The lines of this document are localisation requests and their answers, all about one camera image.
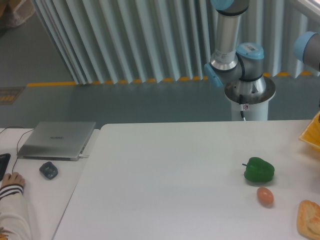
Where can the person's hand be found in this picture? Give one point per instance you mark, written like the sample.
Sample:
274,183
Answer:
13,179

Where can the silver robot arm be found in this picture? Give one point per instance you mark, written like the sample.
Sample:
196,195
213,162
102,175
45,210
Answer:
226,37

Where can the striped white sleeve forearm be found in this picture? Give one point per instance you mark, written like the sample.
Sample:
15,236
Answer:
14,216

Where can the yellow plastic basket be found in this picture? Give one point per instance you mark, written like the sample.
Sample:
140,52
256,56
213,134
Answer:
311,134

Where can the black keyboard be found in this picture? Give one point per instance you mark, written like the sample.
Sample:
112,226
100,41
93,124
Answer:
4,161

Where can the dark grey small device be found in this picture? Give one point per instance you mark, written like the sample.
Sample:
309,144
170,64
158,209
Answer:
49,170

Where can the silver closed laptop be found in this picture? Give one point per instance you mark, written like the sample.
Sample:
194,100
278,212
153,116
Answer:
57,140

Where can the folding white partition screen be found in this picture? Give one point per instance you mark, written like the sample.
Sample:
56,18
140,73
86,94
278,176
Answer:
116,40

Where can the green bell pepper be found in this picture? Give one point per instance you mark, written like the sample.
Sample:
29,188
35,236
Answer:
258,170

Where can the brown egg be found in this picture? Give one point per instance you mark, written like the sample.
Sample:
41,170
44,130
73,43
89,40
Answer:
265,196

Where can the toasted bread slice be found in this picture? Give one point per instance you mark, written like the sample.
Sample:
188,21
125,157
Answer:
308,219

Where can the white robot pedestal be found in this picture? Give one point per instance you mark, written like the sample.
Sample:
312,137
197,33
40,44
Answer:
251,112

